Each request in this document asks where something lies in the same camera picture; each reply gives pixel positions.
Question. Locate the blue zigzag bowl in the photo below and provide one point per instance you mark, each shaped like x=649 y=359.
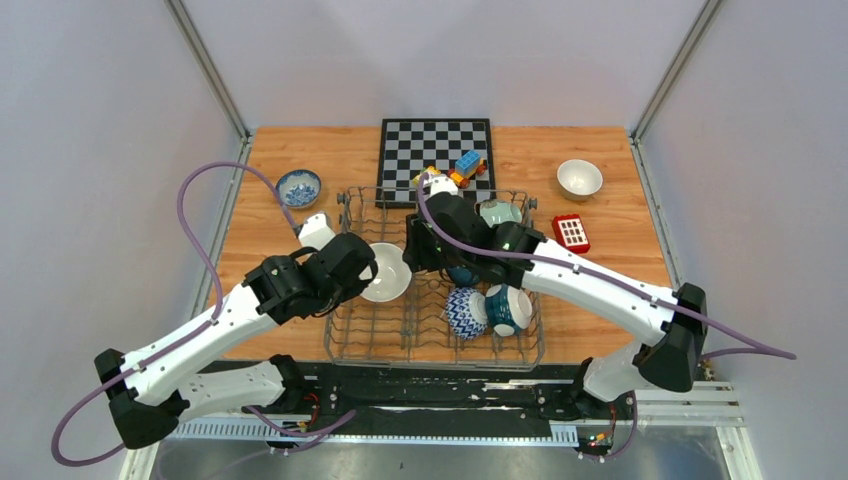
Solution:
x=465 y=313

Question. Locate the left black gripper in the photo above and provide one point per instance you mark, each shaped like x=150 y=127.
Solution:
x=352 y=290

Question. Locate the blue floral white bowl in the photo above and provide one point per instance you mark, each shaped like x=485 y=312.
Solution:
x=299 y=189

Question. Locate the teal white dotted bowl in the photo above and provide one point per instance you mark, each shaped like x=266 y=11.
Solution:
x=509 y=310

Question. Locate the blue orange toy truck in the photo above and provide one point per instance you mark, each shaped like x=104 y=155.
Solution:
x=466 y=167

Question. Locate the yellow toy car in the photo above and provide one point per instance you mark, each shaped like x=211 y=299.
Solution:
x=426 y=172

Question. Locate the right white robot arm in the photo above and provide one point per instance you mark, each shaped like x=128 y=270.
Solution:
x=668 y=335

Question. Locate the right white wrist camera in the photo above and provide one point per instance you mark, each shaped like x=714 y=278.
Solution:
x=442 y=184

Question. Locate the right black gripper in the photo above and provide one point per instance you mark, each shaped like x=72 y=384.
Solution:
x=415 y=252

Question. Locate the dark teal glazed bowl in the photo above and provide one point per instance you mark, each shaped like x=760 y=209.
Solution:
x=462 y=277

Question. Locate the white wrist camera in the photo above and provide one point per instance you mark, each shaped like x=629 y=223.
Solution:
x=316 y=231
x=442 y=184

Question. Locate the mint green bowl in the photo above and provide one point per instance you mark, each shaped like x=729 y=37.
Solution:
x=495 y=212

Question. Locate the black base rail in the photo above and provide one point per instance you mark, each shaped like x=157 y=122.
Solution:
x=441 y=403

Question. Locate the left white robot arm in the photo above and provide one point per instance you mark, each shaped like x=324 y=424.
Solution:
x=154 y=389

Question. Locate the red toy block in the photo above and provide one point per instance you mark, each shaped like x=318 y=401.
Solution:
x=569 y=232

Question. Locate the black white checkerboard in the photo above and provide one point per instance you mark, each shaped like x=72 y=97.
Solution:
x=410 y=145

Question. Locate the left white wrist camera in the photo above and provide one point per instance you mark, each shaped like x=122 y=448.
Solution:
x=316 y=231

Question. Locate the beige floral bowl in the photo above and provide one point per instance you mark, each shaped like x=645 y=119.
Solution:
x=579 y=179

